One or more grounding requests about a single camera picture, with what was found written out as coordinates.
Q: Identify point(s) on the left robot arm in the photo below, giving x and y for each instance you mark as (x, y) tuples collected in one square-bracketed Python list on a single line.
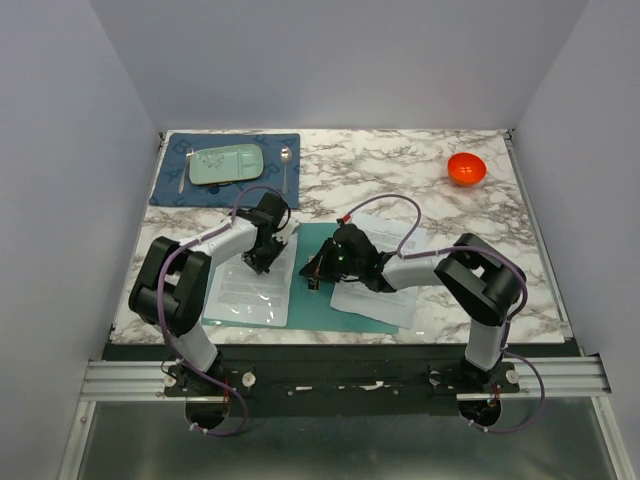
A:
[(169, 291)]

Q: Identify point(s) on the black mounting base rail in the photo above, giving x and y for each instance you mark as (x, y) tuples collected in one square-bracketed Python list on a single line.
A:
[(327, 380)]

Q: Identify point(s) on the teal folder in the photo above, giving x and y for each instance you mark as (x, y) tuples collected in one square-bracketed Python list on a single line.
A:
[(311, 310)]

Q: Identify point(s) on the aluminium frame rail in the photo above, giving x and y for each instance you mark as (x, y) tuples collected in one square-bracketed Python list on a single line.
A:
[(550, 429)]

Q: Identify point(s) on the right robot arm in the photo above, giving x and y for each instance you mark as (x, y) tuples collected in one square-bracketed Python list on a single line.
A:
[(490, 288)]

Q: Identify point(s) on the silver spoon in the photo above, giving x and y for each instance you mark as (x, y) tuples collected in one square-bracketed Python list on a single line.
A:
[(286, 158)]

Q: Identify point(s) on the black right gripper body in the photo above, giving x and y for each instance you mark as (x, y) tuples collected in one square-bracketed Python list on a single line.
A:
[(331, 263)]

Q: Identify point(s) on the metal folder clip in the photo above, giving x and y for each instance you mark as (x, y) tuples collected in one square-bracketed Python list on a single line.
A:
[(313, 283)]

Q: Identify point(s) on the blue placemat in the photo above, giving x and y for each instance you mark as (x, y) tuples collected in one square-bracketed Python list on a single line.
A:
[(248, 193)]

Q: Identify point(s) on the white printed paper sheet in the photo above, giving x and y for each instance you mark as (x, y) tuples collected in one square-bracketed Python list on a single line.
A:
[(237, 296)]

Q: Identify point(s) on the orange bowl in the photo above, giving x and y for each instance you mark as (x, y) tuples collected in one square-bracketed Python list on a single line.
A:
[(466, 169)]

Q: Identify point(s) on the silver fork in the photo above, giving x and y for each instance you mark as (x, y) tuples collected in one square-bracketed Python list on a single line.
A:
[(183, 172)]

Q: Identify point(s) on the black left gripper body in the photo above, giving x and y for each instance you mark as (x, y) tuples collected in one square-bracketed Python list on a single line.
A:
[(262, 257)]

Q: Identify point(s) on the light green plate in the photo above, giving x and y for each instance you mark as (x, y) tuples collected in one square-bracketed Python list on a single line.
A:
[(227, 164)]

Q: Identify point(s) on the white printed paper stack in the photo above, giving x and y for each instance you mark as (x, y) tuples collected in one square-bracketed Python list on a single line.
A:
[(395, 309)]

